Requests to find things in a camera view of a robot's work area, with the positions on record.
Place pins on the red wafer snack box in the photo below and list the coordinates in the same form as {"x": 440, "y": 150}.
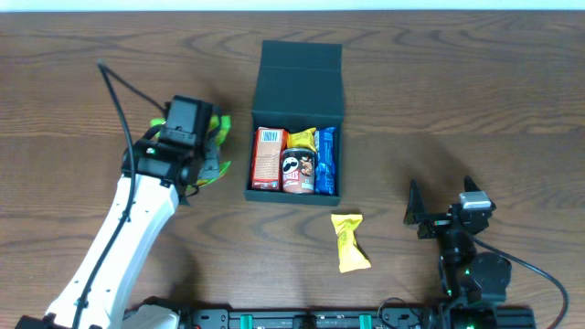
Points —
{"x": 265, "y": 172}

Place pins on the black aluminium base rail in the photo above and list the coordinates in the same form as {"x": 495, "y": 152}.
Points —
{"x": 356, "y": 320}

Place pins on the green Haribo gummy bag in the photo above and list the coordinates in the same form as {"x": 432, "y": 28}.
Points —
{"x": 223, "y": 128}

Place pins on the black gift box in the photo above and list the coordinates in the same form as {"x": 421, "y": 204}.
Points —
{"x": 299, "y": 86}

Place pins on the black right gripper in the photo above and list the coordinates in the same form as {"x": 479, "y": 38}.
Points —
{"x": 416, "y": 215}

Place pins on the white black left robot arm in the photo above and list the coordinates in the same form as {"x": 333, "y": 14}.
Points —
{"x": 97, "y": 294}

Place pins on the blue Oreo cookie pack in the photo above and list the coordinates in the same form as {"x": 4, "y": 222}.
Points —
{"x": 325, "y": 161}

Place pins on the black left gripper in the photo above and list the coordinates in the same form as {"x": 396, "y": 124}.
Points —
{"x": 211, "y": 149}

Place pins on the small orange candy wrapper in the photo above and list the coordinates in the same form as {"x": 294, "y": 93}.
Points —
{"x": 303, "y": 139}

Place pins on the yellow candy wrapper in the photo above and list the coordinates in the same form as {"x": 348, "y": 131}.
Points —
{"x": 351, "y": 258}

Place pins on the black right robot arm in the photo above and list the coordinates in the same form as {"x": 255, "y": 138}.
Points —
{"x": 474, "y": 282}

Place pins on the red Pringles can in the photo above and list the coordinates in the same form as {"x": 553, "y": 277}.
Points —
{"x": 298, "y": 171}

